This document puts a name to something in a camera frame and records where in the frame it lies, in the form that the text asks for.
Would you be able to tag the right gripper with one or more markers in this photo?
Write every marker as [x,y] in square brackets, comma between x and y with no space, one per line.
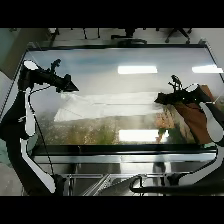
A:
[164,98]

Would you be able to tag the silver frame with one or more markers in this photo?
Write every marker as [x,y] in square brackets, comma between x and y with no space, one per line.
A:
[100,158]

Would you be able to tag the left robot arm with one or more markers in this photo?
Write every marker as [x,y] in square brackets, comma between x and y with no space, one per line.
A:
[16,120]

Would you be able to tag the black office chair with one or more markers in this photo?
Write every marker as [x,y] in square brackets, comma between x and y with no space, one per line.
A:
[128,34]
[177,32]

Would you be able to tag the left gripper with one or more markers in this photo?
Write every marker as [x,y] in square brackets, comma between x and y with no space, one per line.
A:
[65,84]

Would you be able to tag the brown garment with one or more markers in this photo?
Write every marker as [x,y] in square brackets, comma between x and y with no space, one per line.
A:
[191,118]

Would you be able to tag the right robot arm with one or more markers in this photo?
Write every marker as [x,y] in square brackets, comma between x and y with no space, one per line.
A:
[214,126]

